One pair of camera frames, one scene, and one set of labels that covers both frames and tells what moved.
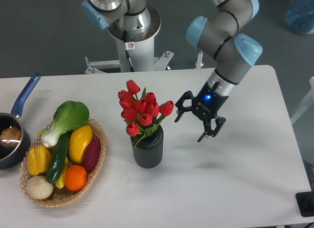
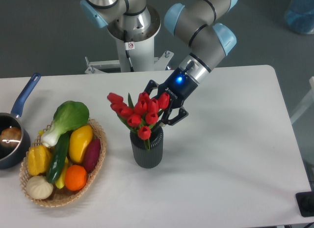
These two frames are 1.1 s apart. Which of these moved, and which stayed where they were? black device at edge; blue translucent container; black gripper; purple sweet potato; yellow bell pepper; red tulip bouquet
Moved: red tulip bouquet; black gripper
Stayed: purple sweet potato; black device at edge; blue translucent container; yellow bell pepper
